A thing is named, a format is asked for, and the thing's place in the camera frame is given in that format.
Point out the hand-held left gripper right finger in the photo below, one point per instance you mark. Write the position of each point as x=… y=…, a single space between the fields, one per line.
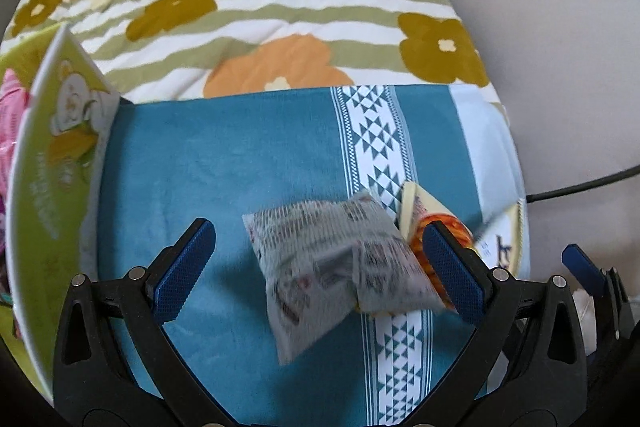
x=452 y=272

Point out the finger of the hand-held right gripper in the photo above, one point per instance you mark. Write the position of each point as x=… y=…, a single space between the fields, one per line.
x=582 y=264

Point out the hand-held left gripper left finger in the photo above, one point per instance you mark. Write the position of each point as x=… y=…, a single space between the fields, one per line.
x=182 y=267

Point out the white blue-print snack packet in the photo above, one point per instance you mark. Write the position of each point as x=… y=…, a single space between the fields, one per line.
x=505 y=242

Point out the orange and yellow snack packet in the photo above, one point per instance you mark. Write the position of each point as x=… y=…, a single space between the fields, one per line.
x=415 y=212

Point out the silver printed snack packet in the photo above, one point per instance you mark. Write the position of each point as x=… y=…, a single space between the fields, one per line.
x=320 y=257

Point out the green cardboard box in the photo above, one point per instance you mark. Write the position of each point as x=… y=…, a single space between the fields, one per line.
x=55 y=187

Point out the pink snack packet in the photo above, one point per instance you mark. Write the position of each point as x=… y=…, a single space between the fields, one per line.
x=12 y=122

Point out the white cloth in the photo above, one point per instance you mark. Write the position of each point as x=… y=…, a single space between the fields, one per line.
x=587 y=322

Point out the teal patterned cloth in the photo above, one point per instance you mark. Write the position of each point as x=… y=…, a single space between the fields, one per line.
x=200 y=167

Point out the floral striped blanket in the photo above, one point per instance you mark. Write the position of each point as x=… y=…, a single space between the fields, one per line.
x=300 y=12

